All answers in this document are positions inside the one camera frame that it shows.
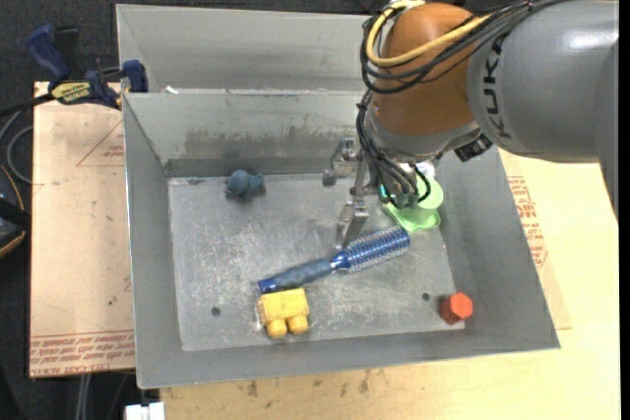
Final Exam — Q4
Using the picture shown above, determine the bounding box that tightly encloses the grey metal bin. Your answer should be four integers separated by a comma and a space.
115, 3, 561, 390

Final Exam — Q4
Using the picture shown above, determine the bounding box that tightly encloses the blue hairbrush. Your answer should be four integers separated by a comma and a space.
256, 224, 411, 295

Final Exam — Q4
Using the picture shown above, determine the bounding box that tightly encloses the brown cardboard board, red print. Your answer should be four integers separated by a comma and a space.
29, 81, 575, 380

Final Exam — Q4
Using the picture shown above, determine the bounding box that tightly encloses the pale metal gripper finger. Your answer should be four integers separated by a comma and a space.
334, 203, 353, 255
349, 208, 371, 244

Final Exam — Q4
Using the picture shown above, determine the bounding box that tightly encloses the light green plastic cup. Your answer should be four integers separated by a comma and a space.
385, 175, 445, 233

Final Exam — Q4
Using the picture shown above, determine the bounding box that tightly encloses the yellow toy building block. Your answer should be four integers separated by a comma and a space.
256, 287, 311, 338

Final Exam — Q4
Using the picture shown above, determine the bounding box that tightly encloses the red hexagonal block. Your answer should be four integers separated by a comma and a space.
438, 291, 474, 327

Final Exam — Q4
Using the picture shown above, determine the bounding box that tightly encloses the dark blue toy animal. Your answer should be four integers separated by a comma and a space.
224, 168, 268, 201

